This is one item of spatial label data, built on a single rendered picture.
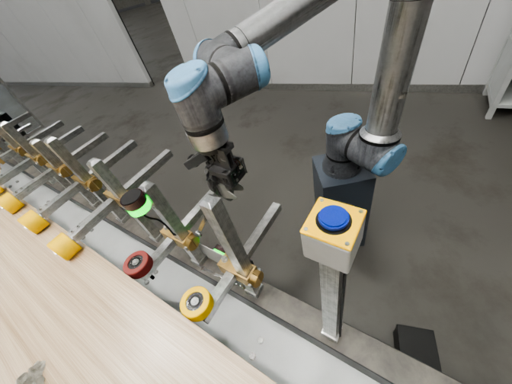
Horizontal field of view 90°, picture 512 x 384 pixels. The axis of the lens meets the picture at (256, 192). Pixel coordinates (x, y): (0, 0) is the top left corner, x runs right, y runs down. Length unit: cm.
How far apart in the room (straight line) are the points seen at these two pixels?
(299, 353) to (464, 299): 109
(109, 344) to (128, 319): 6
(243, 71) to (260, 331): 77
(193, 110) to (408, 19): 65
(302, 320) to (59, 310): 69
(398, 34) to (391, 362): 88
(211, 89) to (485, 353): 159
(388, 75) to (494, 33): 224
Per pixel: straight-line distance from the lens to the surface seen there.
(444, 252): 188
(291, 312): 86
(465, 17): 309
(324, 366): 90
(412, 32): 94
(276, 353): 92
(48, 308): 99
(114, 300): 85
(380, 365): 84
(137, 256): 88
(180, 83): 52
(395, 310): 164
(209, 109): 54
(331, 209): 36
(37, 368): 90
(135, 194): 72
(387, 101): 100
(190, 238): 87
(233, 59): 57
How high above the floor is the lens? 151
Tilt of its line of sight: 45 degrees down
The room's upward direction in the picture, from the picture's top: 17 degrees counter-clockwise
